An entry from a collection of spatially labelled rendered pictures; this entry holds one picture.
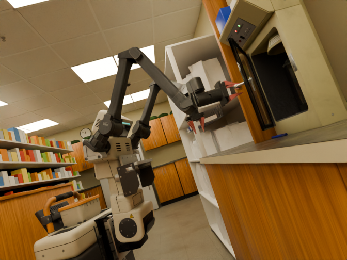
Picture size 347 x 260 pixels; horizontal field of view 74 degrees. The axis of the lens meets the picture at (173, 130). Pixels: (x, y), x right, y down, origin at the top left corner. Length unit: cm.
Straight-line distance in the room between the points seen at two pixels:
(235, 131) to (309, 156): 170
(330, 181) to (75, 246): 113
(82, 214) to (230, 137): 137
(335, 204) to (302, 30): 68
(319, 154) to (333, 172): 6
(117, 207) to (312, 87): 106
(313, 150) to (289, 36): 60
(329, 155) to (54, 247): 124
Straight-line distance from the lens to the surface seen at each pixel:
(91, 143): 120
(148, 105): 161
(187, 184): 585
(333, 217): 63
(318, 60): 105
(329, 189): 59
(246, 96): 128
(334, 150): 48
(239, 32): 119
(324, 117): 99
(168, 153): 635
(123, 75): 120
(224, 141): 215
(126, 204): 131
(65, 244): 135
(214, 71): 241
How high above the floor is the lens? 99
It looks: 7 degrees up
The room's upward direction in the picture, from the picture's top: 18 degrees counter-clockwise
